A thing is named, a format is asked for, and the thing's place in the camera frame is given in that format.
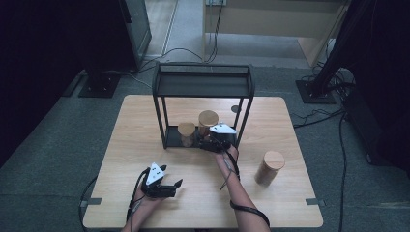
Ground black hanging cables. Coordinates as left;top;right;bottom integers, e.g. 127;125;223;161
204;0;225;65

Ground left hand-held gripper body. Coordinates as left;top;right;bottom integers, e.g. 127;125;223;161
140;161;178;199

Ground grey cabinet panel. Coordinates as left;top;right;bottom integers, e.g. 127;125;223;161
124;0;153;71

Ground short glass jar wooden lid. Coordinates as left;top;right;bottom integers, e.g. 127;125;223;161
177;121;197;148

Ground tall wooden cylinder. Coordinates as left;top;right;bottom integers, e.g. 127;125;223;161
197;109;220;140

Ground left hand-held gripper cable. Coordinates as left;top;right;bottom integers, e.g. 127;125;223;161
126;167;151;228

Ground tall glass jar wooden lid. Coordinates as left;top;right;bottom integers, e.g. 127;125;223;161
253;150;286;188

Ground black post with base plate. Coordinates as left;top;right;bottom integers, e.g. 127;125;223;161
295;0;385;105

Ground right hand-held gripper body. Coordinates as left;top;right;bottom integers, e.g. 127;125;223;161
200;123;239;153

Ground black metal shelf rack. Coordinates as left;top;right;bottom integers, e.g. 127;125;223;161
152;62;256;152

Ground black floor cable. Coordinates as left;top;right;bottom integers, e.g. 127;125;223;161
137;47;205;74
291;107;346;130
337;111;348;232
77;176;99;232

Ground dark curtain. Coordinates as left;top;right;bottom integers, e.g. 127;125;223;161
0;0;90;168

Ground white floor cable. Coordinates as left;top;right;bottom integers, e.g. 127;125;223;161
102;70;154;90

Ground light wooden desk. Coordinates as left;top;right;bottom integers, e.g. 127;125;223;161
202;0;352;68

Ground person's left hand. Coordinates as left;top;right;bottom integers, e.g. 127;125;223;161
132;187;166;212

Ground black stand with base plate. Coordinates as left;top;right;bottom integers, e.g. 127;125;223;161
77;0;137;99

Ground person's right hand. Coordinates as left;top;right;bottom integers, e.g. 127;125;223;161
214;145;241;179

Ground grey tape strip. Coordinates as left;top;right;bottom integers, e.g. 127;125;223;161
305;197;327;207
79;197;103;208

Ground black equipment box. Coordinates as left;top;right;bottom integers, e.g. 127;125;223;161
341;85;410;177

